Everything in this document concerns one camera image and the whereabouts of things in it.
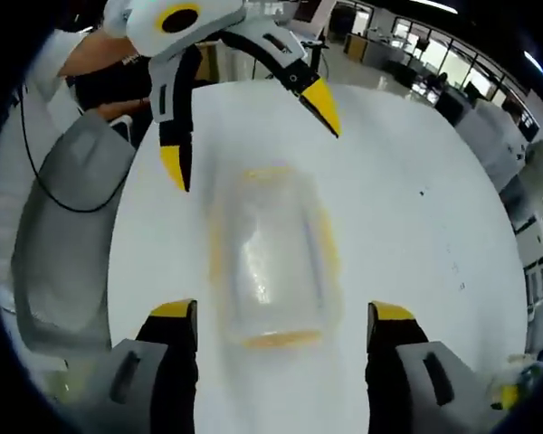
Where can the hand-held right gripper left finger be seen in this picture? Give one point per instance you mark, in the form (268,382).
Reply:
(172,361)

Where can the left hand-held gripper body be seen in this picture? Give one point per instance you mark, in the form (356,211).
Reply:
(181,27)

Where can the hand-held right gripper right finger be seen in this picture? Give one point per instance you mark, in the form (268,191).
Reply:
(393,361)

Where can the clear plastic box with buckle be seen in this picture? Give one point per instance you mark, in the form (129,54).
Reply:
(276,257)

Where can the white plastic chair part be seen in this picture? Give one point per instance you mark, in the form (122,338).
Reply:
(123,124)

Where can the wooden cabinet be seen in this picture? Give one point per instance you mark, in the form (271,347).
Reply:
(355,45)

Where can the person's white shirt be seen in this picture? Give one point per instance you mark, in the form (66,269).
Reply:
(9,181)

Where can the white office desk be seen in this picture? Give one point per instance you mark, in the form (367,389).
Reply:
(484,131)

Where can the black desk frame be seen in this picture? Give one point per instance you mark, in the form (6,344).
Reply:
(319,50)

